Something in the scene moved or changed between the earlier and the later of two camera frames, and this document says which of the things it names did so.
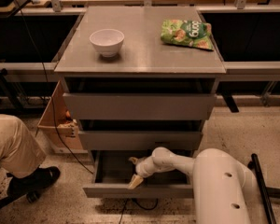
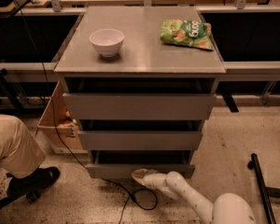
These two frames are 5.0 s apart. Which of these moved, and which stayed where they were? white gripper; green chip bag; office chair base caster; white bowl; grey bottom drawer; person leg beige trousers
Moved: white gripper; grey bottom drawer
Stayed: office chair base caster; green chip bag; white bowl; person leg beige trousers
